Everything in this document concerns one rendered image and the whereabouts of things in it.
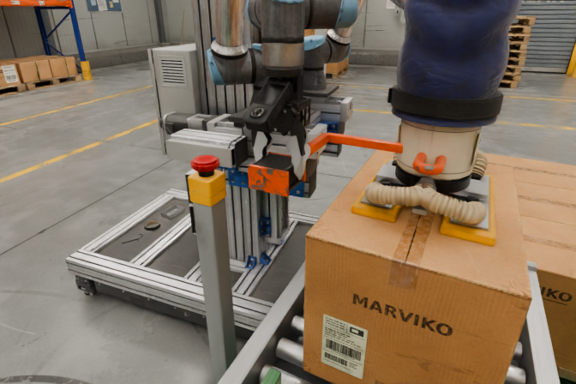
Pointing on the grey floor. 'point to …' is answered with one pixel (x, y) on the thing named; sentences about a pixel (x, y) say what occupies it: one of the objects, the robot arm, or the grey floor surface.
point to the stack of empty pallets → (518, 49)
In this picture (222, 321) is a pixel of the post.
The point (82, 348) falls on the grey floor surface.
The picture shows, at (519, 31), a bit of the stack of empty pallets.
